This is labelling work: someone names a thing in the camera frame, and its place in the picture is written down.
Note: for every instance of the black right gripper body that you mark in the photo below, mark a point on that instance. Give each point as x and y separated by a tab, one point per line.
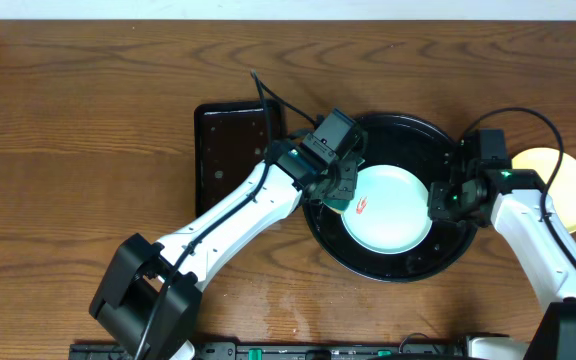
449	204

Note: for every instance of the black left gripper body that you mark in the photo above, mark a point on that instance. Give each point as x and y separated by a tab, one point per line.
343	181

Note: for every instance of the green and yellow sponge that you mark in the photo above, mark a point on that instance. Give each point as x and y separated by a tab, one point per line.
338	205

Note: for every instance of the mint plate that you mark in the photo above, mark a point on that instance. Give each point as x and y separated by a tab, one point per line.
389	214

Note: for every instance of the yellow plate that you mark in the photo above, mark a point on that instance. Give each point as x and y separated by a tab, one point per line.
563	188

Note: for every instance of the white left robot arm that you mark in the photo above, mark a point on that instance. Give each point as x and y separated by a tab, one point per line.
150	295

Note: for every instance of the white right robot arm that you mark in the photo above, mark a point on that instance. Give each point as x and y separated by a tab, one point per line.
516	205

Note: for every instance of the round black tray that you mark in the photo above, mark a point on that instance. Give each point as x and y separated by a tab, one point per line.
423	149

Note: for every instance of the rectangular black tray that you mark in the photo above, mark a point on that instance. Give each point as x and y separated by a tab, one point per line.
230	139

